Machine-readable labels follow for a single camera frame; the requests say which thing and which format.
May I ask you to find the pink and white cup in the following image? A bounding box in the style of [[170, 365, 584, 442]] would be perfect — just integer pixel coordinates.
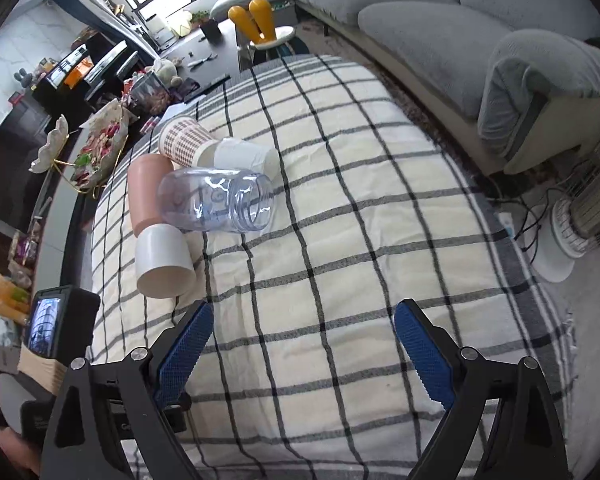
[[128, 154, 195, 299]]

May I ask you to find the dark cup on table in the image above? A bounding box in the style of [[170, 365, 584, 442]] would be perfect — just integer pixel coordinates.
[[200, 18, 223, 44]]

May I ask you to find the person's hand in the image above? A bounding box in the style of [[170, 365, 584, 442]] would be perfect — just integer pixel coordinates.
[[0, 428, 41, 476]]

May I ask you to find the snack packets pile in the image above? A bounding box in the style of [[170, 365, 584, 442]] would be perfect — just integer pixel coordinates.
[[0, 231, 38, 327]]

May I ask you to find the grey tv console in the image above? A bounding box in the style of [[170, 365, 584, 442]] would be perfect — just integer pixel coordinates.
[[32, 130, 96, 292]]

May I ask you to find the black television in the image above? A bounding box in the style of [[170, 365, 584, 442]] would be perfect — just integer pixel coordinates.
[[0, 96, 50, 231]]

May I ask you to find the empty white shell bowl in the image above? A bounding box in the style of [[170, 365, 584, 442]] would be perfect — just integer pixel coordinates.
[[29, 115, 69, 174]]

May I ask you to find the clear bluish plastic bottle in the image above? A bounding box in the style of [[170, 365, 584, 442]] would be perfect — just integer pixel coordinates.
[[157, 168, 274, 233]]

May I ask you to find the snack filled shell bowl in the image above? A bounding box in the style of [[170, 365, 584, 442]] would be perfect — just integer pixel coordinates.
[[71, 99, 129, 191]]

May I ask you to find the plaid checkered blanket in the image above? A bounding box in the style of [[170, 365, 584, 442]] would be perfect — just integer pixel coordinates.
[[91, 55, 574, 479]]

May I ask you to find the white electric heater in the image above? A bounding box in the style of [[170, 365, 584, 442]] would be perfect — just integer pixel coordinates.
[[531, 143, 600, 283]]

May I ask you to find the black piano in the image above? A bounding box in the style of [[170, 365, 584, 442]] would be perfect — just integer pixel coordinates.
[[31, 30, 140, 114]]

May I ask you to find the clear jar of nuts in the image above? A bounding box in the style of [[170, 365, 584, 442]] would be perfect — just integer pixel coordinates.
[[131, 73, 171, 116]]

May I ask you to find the dark coffee table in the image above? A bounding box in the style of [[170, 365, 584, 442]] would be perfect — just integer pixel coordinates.
[[162, 20, 245, 104]]

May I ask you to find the black remote control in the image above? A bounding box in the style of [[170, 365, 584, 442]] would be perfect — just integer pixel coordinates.
[[184, 74, 230, 102]]

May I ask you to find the potted green plant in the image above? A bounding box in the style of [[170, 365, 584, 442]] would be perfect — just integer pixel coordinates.
[[189, 11, 210, 30]]

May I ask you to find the yellow rabbit ear stool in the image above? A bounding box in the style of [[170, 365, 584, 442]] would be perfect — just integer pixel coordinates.
[[227, 0, 296, 52]]

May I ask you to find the grey sectional sofa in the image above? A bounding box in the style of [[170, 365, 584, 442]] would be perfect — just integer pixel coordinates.
[[214, 0, 600, 174]]

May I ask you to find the black power cable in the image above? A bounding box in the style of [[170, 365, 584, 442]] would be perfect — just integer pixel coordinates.
[[484, 186, 566, 266]]

